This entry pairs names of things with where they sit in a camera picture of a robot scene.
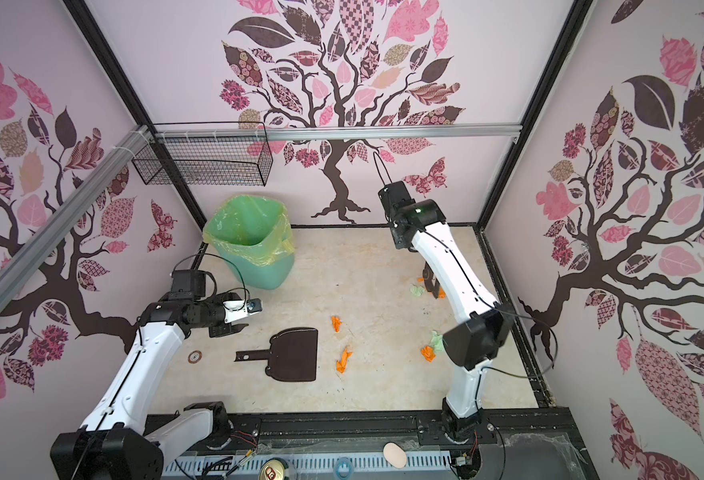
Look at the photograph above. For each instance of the orange scrap front right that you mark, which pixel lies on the orange scrap front right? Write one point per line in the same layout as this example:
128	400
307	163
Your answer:
428	353

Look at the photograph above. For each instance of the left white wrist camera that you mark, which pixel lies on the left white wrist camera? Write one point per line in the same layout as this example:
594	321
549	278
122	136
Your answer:
236	310

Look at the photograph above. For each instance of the silver aluminium rail back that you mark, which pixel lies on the silver aluminium rail back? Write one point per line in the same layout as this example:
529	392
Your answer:
346	133

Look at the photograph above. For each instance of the dark brown hand brush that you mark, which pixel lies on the dark brown hand brush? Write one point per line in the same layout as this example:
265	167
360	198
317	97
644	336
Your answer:
427	272

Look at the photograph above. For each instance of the black wire basket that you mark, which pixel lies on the black wire basket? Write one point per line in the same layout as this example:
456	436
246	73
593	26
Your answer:
228	153

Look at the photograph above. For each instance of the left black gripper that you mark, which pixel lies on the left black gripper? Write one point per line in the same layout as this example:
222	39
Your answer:
225	329

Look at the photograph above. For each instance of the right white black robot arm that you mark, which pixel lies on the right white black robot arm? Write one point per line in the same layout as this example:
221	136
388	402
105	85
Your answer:
482	324

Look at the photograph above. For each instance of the small orange scrap centre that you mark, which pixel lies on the small orange scrap centre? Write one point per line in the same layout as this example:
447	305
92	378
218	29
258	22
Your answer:
336	323

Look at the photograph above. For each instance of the silver aluminium rail left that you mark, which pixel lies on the silver aluminium rail left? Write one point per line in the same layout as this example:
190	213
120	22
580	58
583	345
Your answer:
34	252

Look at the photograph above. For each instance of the green bin with liner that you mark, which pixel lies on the green bin with liner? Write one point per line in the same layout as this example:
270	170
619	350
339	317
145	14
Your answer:
254	234

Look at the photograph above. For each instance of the orange scrap right middle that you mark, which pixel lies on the orange scrap right middle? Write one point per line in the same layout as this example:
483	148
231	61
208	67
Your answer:
441	293

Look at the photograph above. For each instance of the orange twisted scrap front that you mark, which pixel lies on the orange twisted scrap front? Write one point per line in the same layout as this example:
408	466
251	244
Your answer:
342	363

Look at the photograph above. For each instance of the beige oval disc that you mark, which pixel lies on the beige oval disc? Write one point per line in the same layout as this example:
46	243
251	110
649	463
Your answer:
395	455

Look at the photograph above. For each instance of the silver aluminium rail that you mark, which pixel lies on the silver aluminium rail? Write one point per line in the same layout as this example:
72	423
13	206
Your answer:
34	252
346	133

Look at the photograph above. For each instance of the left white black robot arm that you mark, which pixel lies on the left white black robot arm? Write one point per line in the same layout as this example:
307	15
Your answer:
112	442

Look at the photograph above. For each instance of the green scrap front right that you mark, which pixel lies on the green scrap front right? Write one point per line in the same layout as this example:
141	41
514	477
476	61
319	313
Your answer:
436	342

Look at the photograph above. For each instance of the dark brown dustpan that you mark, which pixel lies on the dark brown dustpan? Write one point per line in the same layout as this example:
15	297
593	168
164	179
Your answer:
291	356

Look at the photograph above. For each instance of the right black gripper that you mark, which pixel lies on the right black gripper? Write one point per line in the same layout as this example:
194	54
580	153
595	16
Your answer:
399	246

